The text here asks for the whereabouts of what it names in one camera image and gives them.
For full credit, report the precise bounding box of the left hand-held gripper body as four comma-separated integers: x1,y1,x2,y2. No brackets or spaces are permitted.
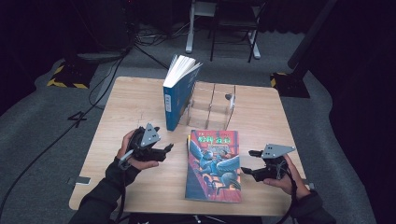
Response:
127,122,167,162

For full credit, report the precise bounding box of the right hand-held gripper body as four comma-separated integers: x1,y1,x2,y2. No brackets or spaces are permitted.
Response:
253,143,297,183

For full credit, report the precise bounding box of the blue book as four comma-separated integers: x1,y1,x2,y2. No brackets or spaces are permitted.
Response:
162,54,204,133

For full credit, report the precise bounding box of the red illustrated book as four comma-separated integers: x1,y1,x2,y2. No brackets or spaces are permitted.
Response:
184,129,243,203

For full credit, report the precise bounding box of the clear acrylic book rack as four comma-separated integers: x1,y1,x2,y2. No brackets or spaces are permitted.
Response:
178,81,237,131

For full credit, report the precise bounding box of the person's left hand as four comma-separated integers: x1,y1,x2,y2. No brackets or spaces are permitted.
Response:
116,130,160,172

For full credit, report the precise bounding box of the person's right hand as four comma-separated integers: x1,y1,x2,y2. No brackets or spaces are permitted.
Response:
262,154,312,201

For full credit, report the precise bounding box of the black base with striped tape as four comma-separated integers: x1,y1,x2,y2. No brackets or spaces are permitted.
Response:
270,72,312,99
46,60,99,90

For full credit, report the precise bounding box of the round grey stand base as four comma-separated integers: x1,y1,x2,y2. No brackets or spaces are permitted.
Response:
76,50,125,63

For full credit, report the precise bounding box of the black slanted pole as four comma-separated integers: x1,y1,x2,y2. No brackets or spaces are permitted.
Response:
287,0,339,70

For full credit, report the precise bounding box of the black folding chair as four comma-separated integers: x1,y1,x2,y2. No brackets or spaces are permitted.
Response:
209,0,269,63

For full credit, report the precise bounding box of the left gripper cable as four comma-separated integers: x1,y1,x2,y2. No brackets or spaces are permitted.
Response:
117,149,135,223

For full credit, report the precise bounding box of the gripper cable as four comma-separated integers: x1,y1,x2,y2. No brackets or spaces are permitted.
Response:
117,149,135,223
275,160,298,224

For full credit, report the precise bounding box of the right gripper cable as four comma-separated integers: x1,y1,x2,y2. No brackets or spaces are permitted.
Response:
275,160,298,224

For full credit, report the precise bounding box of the long black floor cable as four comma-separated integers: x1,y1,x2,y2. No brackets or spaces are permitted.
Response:
0,46,138,216

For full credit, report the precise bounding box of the bundle of floor cables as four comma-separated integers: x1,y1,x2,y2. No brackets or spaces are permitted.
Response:
134,22,190,43

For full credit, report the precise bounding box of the white desk frame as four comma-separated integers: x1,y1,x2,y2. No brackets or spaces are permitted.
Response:
185,0,262,60

